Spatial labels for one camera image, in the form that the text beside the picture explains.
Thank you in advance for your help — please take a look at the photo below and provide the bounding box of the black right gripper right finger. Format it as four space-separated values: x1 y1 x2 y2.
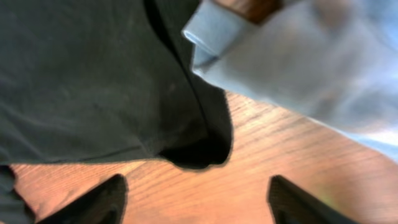
267 175 358 224

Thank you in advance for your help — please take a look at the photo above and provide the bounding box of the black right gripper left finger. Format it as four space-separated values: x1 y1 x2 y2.
37 174 127 224

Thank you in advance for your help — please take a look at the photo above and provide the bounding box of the black t-shirt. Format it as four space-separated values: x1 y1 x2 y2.
1 0 232 223

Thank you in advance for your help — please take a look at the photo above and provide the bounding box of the light blue garment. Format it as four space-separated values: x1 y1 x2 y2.
182 1 397 161

